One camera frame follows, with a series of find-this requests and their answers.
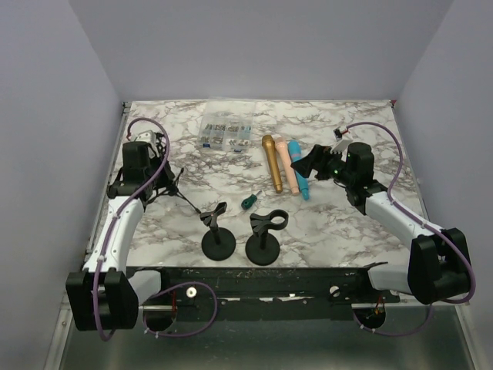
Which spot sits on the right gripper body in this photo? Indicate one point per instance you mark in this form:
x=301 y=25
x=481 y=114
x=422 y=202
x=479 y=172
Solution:
x=333 y=166

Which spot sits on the black tripod mic stand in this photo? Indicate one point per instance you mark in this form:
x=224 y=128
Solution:
x=175 y=189

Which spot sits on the pink microphone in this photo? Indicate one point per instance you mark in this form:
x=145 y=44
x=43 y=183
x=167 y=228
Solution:
x=282 y=150

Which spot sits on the black round-base mic stand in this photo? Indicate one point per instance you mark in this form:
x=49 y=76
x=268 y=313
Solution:
x=262 y=248

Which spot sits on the green handle screwdriver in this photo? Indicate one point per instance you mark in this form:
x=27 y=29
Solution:
x=249 y=201

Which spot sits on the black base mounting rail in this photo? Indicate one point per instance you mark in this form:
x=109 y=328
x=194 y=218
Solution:
x=196 y=294

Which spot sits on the gold microphone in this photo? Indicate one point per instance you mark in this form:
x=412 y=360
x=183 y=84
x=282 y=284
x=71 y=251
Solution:
x=268 y=145

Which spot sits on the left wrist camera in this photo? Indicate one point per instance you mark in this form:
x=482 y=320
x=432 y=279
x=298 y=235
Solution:
x=147 y=137

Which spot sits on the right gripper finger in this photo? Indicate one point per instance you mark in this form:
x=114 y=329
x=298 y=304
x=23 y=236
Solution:
x=306 y=165
x=323 y=155

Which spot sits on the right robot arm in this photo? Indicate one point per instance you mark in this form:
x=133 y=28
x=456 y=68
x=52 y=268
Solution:
x=436 y=270

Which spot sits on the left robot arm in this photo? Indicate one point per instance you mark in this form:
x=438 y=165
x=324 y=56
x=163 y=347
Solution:
x=119 y=231

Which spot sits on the clear screw organizer box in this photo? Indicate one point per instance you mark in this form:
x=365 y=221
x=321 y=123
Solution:
x=226 y=125

